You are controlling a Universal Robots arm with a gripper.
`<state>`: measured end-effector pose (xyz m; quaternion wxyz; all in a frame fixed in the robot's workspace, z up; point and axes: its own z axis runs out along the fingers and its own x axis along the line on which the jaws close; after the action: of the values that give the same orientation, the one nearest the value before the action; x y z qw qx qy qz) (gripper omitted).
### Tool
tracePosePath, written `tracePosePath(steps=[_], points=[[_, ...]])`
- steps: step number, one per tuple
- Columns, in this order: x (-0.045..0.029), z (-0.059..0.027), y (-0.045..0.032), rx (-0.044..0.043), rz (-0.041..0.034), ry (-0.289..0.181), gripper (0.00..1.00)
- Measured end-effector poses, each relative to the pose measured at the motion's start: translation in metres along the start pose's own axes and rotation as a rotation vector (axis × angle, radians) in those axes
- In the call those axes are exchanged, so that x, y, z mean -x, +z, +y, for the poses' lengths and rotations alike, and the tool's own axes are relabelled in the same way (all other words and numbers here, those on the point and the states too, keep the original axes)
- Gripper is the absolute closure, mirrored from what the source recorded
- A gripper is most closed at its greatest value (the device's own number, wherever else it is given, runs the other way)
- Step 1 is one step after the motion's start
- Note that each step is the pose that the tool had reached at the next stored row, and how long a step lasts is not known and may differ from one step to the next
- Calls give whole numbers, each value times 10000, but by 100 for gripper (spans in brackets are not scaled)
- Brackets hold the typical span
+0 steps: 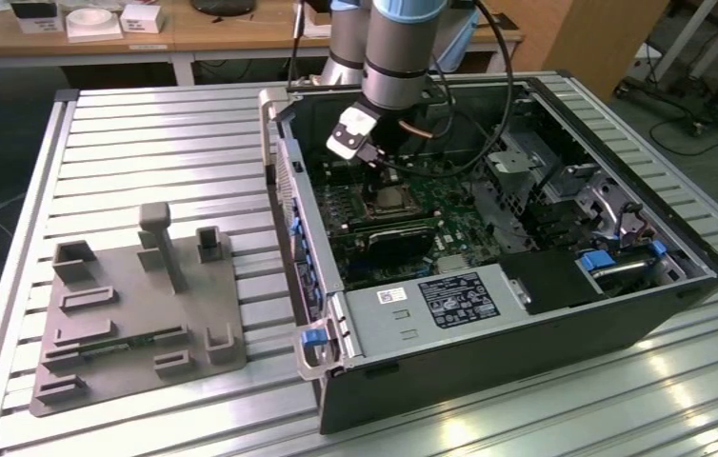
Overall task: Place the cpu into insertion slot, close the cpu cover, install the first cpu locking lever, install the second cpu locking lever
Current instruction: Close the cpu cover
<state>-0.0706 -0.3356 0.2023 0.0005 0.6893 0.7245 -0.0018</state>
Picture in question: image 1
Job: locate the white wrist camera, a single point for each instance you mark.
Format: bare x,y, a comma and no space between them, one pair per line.
352,131

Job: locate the pale blue teach pendant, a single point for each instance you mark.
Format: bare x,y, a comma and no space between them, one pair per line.
463,38

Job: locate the silver metal drive cage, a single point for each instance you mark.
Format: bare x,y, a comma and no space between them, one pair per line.
511,166

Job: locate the green motherboard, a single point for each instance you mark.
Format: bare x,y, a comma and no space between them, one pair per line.
453,224

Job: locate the black round object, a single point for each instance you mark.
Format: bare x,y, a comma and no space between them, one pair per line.
221,5

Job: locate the black graphics card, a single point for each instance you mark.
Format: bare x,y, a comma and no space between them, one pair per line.
396,250

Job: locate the grey parts rack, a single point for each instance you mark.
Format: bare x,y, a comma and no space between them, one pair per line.
141,309

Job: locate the white wheeled equipment stand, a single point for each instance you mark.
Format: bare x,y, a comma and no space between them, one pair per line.
675,50

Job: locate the blue disk carrier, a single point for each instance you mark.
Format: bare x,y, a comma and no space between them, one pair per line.
593,263

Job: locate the blue case latch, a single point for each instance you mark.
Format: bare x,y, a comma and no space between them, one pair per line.
313,338

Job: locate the small white box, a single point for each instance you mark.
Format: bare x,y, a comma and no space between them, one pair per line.
325,26

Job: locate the silver power supply unit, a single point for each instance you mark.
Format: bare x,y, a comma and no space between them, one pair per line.
396,328

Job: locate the black plastic shroud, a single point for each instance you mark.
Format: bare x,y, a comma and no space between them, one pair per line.
548,281

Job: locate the CPU socket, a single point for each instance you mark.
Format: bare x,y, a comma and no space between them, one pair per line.
361,204

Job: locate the small silver chipset heatsink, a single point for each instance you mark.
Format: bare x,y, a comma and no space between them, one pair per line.
453,264

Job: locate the white block with round hollow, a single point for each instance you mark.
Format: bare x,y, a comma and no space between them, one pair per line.
94,33

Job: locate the silver CPU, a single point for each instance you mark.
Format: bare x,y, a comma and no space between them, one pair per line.
392,200

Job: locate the black PC case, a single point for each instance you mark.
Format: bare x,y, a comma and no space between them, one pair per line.
459,381

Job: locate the wooden cabinet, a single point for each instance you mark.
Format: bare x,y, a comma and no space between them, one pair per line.
587,47

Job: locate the green RAM stick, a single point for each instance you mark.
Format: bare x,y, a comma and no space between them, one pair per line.
136,341

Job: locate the white box with black top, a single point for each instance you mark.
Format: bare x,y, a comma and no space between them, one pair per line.
40,26

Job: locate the white printed box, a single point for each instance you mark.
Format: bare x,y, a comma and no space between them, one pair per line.
141,21

